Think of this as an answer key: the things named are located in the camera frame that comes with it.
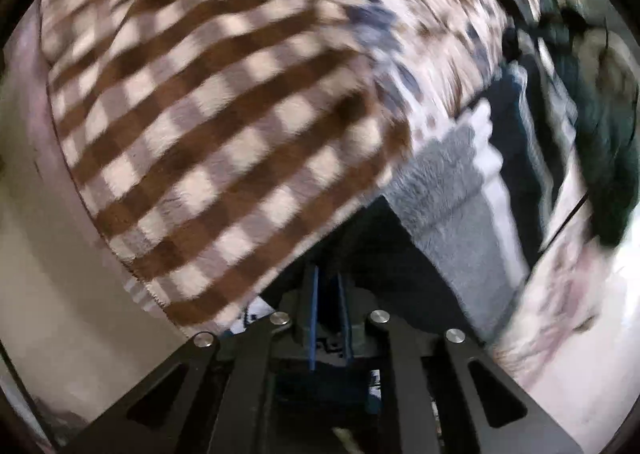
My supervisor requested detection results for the pale floral bed sheet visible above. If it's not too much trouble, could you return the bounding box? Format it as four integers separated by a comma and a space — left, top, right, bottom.
492, 234, 640, 450

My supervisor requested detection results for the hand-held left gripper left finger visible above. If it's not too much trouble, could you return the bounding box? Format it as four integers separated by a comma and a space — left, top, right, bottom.
65, 264, 322, 454

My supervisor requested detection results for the dark green cloth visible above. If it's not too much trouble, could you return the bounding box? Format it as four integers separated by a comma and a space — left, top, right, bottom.
537, 0, 640, 247

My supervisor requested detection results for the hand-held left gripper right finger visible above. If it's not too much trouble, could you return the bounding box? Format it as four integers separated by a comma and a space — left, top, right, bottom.
336, 273, 584, 454

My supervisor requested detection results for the white printed cloth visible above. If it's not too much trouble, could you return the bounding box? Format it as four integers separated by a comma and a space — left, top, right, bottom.
220, 296, 278, 337

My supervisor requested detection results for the black cable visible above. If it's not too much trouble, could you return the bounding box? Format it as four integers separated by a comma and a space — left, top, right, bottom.
537, 189, 591, 255

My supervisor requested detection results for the brown blue spotted blanket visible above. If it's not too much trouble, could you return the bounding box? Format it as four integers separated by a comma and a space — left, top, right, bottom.
280, 0, 511, 135

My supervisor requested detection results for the navy striped cloth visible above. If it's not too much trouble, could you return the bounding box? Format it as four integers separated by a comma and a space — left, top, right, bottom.
487, 58, 581, 255

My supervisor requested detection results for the brown checkered fleece blanket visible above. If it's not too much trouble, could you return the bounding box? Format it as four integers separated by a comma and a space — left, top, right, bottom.
39, 0, 412, 329

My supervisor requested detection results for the grey fluffy cloth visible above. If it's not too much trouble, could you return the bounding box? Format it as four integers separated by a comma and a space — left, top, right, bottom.
382, 126, 531, 342

